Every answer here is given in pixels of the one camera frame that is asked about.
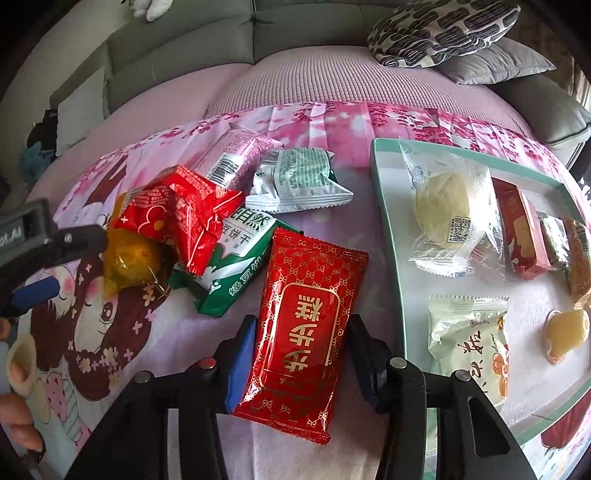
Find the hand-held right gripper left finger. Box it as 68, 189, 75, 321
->
67, 315, 259, 480

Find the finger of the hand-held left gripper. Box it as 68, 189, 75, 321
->
9, 276, 62, 317
52, 224, 112, 265

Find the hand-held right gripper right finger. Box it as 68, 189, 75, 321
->
346, 315, 539, 480

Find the yellow translucent snack packet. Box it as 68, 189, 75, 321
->
102, 191, 178, 301

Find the red snack packet gold print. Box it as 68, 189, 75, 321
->
231, 226, 370, 446

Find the cream snack packet orange print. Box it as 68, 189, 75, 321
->
427, 295, 511, 409

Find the teal rimmed box tray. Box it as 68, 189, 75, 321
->
369, 137, 591, 446

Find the pale yellow round snack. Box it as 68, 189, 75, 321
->
545, 308, 591, 365

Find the dark red snack packet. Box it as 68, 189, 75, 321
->
492, 178, 552, 281

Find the orange brown snack packet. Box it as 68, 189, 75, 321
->
561, 217, 591, 308

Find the person's left hand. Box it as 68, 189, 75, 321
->
0, 320, 44, 450

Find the teal cloth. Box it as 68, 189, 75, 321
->
18, 141, 56, 185

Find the printed cartoon blanket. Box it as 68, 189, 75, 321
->
0, 102, 591, 480

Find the black cloth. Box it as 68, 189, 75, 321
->
25, 108, 58, 148

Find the green white snack packet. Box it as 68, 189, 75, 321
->
168, 210, 305, 317

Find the crinkled red snack packet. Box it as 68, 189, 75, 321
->
111, 165, 245, 278

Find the clear wrapped round pastry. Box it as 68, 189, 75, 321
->
399, 143, 506, 280

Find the pink white snack packet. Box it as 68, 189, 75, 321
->
189, 127, 282, 190

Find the silver green snack packet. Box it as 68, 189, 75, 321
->
245, 148, 354, 214

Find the small dark wrapped snack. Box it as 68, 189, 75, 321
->
538, 213, 571, 271

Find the white plush toy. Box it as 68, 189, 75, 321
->
131, 0, 174, 21

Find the grey green sofa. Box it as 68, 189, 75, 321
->
0, 0, 591, 185

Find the pink sofa cover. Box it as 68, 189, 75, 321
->
25, 51, 555, 195

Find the grey pillow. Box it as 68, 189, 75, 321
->
438, 37, 557, 86

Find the black white patterned pillow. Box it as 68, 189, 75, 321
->
367, 0, 522, 68

